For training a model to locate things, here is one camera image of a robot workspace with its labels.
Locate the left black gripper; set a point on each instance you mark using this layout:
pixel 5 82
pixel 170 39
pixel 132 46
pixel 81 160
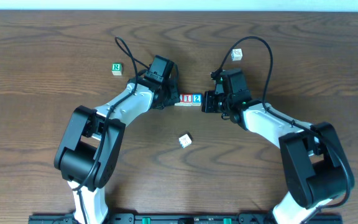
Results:
pixel 173 96

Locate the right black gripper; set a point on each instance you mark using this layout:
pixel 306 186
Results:
pixel 209 102

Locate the red letter I block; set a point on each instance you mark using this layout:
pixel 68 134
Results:
pixel 187 99

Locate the blue number 2 block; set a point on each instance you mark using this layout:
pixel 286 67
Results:
pixel 197 99

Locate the red letter A block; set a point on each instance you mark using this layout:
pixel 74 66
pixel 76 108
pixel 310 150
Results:
pixel 180 102

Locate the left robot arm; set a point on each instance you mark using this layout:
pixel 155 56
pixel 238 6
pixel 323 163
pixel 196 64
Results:
pixel 89 149

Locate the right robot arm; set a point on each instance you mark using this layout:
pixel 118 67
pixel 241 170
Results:
pixel 315 166

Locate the white block near centre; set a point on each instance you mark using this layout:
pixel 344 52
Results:
pixel 185 140

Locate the white block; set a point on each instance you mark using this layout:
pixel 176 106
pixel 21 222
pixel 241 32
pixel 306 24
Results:
pixel 185 140
pixel 236 54

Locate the white block far right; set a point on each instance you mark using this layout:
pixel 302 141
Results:
pixel 236 54

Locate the green letter R block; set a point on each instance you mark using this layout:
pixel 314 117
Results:
pixel 116 69

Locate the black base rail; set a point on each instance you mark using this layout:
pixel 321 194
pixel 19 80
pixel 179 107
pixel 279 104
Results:
pixel 129 218

